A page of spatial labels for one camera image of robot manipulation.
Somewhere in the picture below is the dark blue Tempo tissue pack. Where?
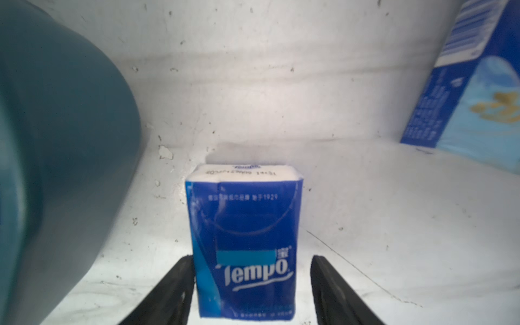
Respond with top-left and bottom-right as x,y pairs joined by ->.
185,164 -> 303,321

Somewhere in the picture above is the blue tissue pack second row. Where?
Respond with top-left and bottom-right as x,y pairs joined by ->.
401,0 -> 519,173

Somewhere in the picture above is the teal storage tray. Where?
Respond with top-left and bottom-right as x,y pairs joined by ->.
1,1 -> 142,324

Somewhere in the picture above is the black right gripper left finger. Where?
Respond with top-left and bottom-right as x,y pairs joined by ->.
120,255 -> 195,325

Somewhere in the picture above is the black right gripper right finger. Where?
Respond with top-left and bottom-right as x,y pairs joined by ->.
310,255 -> 384,325

